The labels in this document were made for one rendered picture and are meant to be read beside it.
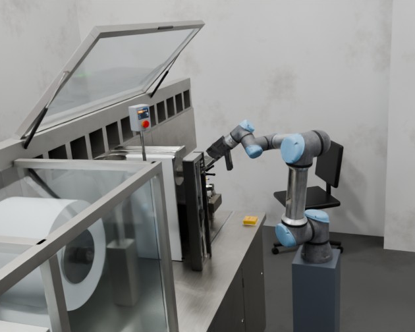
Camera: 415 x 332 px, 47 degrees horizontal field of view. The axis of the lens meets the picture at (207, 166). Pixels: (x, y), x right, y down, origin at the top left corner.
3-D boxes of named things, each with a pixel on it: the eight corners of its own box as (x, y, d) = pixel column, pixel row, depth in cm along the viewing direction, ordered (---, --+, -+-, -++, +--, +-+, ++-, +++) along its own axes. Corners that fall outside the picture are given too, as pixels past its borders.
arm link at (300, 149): (313, 245, 221) (325, 134, 199) (288, 254, 215) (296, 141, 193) (297, 233, 231) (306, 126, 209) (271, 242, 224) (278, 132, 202)
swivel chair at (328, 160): (345, 236, 450) (346, 135, 422) (341, 269, 393) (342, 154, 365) (279, 232, 469) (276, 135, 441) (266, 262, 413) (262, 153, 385)
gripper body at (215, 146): (208, 147, 255) (224, 134, 250) (219, 160, 255) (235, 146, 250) (204, 151, 248) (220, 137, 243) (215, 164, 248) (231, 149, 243)
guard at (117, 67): (97, 35, 157) (96, 33, 157) (22, 134, 178) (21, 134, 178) (199, 26, 252) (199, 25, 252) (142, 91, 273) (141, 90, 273)
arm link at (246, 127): (250, 129, 235) (242, 116, 239) (234, 143, 240) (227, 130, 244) (258, 132, 241) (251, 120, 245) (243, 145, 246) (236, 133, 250)
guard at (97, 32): (107, 42, 152) (91, 25, 152) (22, 153, 175) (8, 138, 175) (213, 29, 255) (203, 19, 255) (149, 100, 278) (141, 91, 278)
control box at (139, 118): (141, 132, 194) (138, 107, 191) (130, 130, 198) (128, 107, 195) (153, 128, 199) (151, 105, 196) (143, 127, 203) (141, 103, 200)
